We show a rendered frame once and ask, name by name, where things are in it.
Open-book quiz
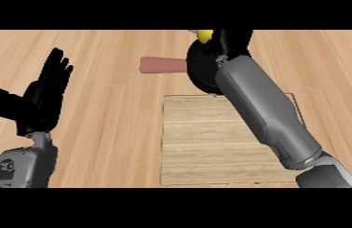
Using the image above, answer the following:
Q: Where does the black pot with reddish handle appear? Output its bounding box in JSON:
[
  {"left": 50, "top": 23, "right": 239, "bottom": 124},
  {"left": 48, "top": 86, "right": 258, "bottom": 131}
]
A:
[{"left": 139, "top": 39, "right": 226, "bottom": 97}]

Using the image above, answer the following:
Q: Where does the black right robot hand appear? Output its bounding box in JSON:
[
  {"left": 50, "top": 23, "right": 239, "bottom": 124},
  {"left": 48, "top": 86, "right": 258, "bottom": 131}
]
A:
[{"left": 210, "top": 30, "right": 254, "bottom": 62}]

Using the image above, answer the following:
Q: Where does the yellow lemon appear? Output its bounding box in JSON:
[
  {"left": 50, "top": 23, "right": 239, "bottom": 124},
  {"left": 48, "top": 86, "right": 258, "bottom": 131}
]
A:
[{"left": 195, "top": 30, "right": 214, "bottom": 45}]

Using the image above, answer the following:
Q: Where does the pale wooden tray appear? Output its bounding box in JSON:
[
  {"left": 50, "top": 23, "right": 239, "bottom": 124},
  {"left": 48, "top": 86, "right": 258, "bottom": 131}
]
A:
[{"left": 159, "top": 93, "right": 306, "bottom": 187}]

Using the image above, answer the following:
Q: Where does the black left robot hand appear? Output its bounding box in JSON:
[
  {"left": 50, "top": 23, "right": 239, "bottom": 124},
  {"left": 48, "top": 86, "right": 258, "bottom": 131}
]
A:
[{"left": 0, "top": 47, "right": 75, "bottom": 138}]

